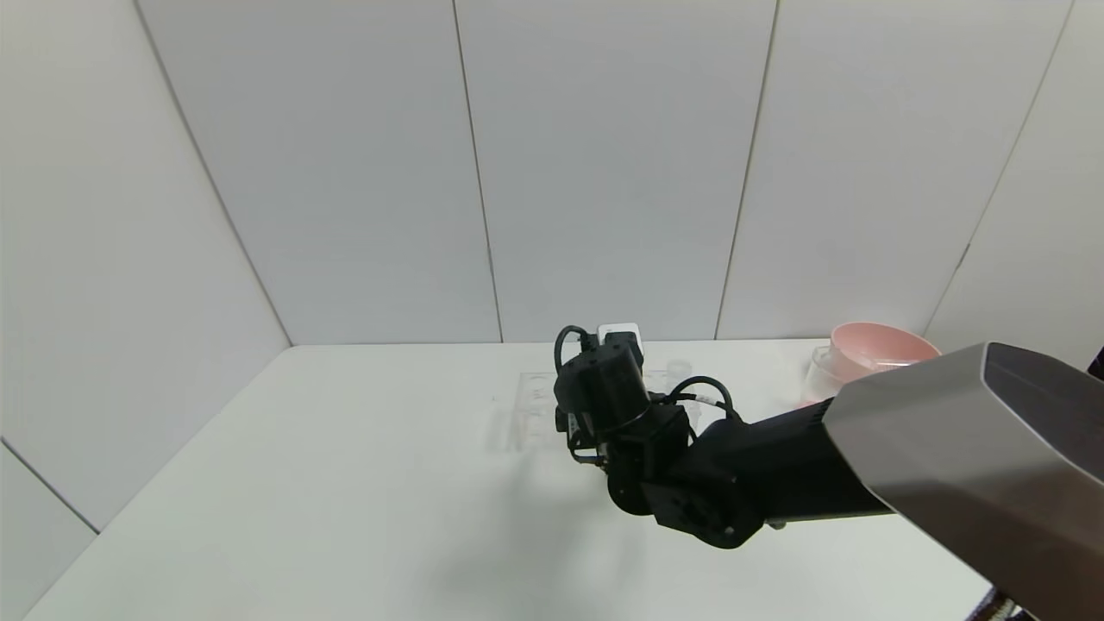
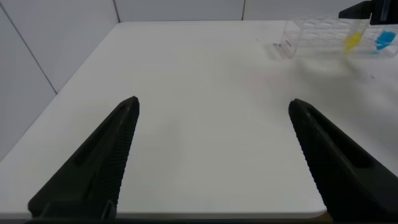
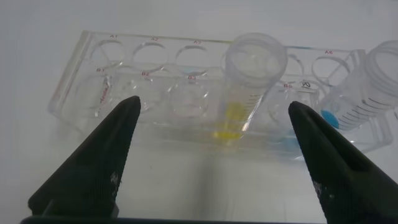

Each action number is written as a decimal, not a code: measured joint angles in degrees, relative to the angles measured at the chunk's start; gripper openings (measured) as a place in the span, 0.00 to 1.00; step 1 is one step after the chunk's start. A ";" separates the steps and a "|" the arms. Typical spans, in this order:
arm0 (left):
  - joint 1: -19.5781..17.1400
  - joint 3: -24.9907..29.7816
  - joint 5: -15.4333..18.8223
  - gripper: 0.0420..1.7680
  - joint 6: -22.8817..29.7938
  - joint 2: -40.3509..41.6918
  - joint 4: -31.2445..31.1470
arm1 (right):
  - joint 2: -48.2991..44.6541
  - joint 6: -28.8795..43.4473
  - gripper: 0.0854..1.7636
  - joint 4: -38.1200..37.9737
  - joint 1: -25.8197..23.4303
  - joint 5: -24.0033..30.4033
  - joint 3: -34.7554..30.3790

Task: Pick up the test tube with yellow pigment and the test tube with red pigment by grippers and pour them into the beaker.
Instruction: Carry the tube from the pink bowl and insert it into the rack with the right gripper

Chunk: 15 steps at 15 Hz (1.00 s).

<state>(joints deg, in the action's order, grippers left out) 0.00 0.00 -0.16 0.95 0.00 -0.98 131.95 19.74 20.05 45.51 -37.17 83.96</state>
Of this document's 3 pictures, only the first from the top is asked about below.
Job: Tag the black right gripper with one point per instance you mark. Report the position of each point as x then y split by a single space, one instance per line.
562 420

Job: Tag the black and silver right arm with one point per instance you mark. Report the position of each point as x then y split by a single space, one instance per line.
949 457

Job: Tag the clear plastic test tube rack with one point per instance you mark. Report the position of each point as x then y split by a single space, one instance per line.
535 414

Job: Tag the clear glass beaker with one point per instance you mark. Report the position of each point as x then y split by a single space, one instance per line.
819 371

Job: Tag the pink bowl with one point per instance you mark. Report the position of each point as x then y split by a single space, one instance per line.
880 345

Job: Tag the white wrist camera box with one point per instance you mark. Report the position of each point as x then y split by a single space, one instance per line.
619 331

